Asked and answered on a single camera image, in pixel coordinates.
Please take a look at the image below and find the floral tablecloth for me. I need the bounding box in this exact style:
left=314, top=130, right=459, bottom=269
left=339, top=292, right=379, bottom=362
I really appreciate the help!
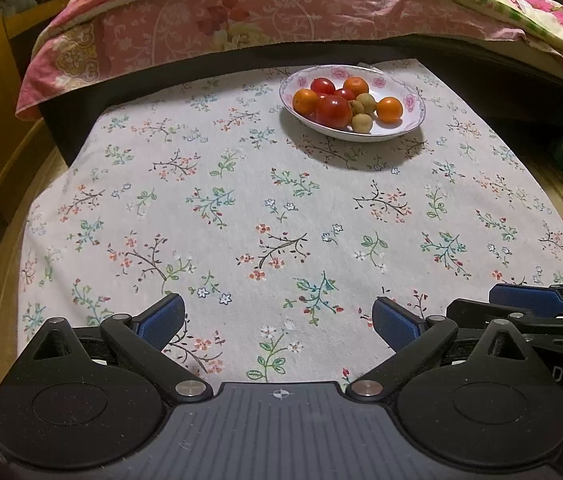
left=16, top=57, right=563, bottom=396

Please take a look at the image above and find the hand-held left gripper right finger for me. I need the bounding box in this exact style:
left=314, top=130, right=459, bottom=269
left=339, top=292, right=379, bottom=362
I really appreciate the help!
left=345, top=296, right=529, bottom=403

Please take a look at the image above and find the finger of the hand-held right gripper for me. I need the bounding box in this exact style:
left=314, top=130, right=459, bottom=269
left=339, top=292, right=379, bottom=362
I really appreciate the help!
left=446, top=298, right=563, bottom=347
left=489, top=280, right=563, bottom=318

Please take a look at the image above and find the pink floral bed sheet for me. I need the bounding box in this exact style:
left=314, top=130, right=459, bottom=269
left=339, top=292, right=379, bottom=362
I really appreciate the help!
left=16, top=0, right=563, bottom=121

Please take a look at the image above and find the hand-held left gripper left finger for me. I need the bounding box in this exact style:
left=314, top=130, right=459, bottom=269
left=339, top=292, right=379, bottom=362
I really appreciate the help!
left=26, top=292, right=214, bottom=403

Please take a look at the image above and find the large red tomato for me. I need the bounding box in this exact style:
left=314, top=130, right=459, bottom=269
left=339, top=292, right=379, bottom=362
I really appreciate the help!
left=315, top=95, right=353, bottom=129

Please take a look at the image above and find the dark bed frame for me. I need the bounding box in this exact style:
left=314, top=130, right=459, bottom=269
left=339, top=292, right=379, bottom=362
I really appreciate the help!
left=42, top=37, right=563, bottom=167

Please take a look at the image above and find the white floral-rim bowl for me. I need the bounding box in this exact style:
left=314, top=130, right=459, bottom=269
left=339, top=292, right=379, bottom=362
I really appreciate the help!
left=279, top=64, right=426, bottom=143

